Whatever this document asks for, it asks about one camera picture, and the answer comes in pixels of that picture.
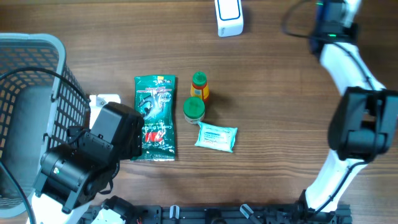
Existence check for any grey plastic mesh basket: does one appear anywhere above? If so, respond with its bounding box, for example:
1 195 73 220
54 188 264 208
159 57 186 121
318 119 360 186
0 32 91 218

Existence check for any teal wet wipes pack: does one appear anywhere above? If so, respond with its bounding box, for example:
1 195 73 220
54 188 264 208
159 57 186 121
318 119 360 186
195 122 238 153

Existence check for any white barcode scanner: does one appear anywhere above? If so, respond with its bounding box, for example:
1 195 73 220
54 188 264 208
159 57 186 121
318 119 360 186
214 0 244 37

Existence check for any green lid spice jar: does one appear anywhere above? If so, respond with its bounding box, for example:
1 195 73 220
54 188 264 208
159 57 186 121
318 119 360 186
183 97 205 124

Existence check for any red sauce bottle green cap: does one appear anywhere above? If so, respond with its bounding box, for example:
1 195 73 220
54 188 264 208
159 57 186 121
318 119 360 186
190 71 210 103

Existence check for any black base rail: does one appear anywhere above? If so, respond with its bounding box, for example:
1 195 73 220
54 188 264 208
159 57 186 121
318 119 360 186
77 196 353 224

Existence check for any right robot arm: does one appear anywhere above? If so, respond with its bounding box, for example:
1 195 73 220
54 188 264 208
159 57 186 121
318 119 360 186
305 1 397 218

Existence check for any green glove package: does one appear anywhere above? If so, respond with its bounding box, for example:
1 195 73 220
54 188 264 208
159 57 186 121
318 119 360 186
132 75 176 161

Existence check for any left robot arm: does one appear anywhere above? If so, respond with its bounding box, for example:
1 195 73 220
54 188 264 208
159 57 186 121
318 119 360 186
29 102 144 223

